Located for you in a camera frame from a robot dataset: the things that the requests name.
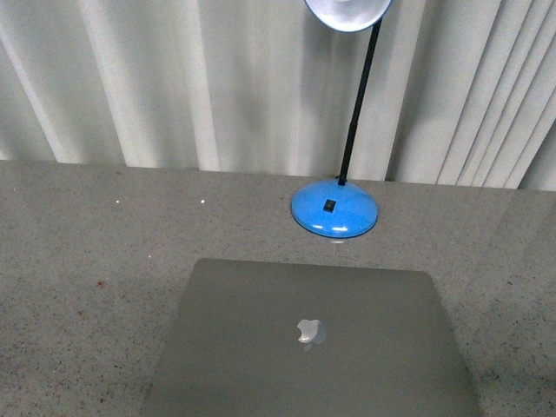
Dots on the grey Apple laptop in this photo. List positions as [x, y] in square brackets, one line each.
[273, 339]

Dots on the blue desk lamp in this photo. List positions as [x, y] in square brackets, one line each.
[336, 208]

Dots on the white pleated curtain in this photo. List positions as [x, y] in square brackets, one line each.
[460, 92]

